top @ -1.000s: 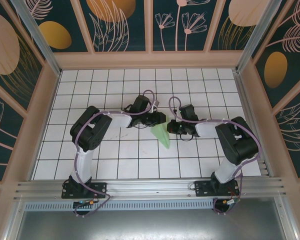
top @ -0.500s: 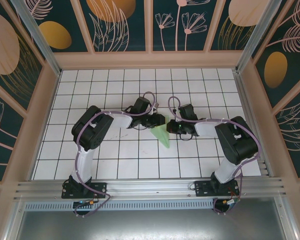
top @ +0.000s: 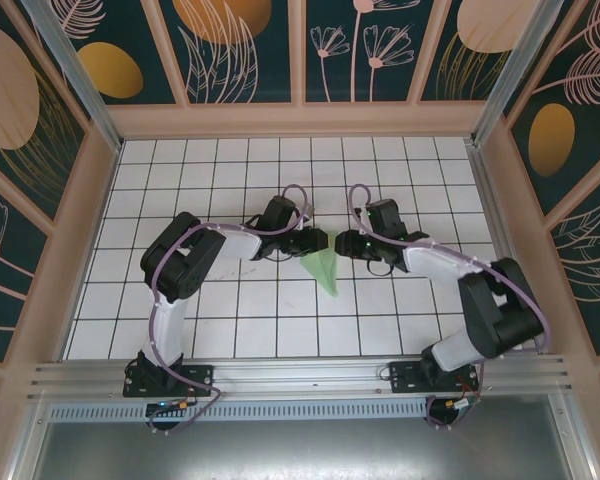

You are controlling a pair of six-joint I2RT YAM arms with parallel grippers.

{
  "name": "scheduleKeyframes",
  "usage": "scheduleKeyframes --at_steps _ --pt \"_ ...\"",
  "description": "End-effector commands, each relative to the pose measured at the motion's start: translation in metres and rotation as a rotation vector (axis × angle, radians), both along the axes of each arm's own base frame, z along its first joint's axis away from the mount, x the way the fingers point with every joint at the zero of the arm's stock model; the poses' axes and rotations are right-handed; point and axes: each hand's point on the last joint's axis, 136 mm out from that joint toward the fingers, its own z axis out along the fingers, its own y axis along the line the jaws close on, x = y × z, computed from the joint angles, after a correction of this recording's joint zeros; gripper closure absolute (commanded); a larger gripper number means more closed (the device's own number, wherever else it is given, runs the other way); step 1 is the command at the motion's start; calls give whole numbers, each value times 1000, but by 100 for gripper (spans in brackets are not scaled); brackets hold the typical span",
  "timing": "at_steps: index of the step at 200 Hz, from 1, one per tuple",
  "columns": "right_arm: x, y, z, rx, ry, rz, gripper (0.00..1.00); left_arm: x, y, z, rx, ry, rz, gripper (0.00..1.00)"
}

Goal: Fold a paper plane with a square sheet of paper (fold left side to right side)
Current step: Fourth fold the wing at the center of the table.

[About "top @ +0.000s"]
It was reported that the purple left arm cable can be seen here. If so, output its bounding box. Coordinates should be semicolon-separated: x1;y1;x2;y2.
149;184;315;436

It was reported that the aluminium corner post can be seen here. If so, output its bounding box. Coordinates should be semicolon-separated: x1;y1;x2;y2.
19;0;124;151
469;0;556;147

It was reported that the grey slotted cable duct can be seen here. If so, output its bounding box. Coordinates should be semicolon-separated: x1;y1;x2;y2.
47;399;431;423

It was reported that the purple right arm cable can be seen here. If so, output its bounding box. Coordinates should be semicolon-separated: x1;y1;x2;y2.
348;183;554;431

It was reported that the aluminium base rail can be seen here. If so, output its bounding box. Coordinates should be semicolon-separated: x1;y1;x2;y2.
27;354;574;401

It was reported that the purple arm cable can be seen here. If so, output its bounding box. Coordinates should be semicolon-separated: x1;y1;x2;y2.
149;184;315;436
348;183;554;431

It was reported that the aluminium side rail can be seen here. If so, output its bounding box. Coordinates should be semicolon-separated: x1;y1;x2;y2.
467;142;549;357

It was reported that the grey metal sheet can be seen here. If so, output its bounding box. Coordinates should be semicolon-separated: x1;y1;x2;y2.
27;419;579;480

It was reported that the light green cloth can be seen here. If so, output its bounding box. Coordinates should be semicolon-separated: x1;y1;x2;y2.
299;234;342;300

